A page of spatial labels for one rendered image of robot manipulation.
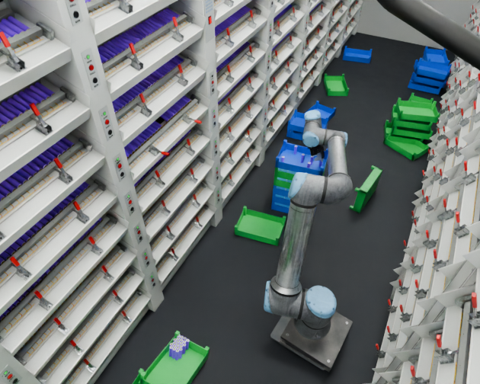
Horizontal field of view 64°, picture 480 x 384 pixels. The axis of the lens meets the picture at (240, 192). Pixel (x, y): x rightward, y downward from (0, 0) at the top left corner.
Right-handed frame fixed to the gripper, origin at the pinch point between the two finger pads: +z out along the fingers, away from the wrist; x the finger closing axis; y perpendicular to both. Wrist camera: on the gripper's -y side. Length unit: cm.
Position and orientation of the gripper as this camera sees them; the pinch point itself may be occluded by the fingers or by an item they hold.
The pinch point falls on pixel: (321, 158)
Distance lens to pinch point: 248.1
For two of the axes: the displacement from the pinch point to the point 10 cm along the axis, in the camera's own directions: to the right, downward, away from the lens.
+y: -9.5, 3.1, 0.5
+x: 1.9, 7.0, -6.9
